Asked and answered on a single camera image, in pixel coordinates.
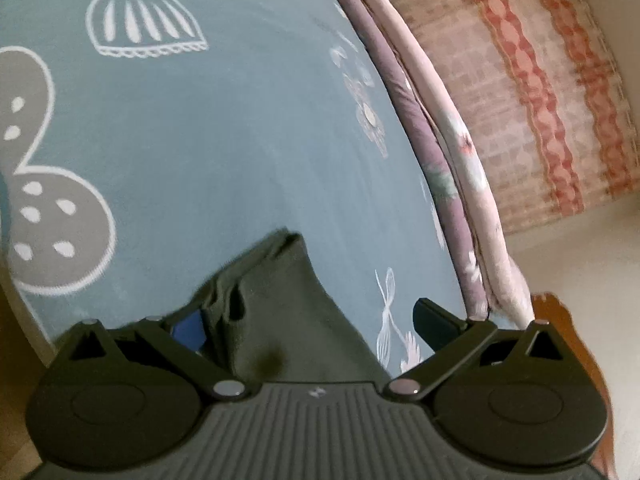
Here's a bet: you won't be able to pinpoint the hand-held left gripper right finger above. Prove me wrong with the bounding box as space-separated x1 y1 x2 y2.
384 298 587 402

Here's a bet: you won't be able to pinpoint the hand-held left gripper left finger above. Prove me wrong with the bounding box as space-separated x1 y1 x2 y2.
50 307 249 402

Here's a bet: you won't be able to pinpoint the dark green pants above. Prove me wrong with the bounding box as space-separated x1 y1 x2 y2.
167 229 396 386

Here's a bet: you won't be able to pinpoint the folded pink floral quilt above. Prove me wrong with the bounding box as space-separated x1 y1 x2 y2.
310 0 533 331

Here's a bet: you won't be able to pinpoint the wooden bed headboard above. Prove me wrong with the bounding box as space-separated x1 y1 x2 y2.
530 292 617 480

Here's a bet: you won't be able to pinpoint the bed with teal floral sheet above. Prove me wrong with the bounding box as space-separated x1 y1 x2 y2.
0 0 468 386

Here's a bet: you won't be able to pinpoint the pink patterned curtain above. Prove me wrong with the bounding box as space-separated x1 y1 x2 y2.
390 0 640 236

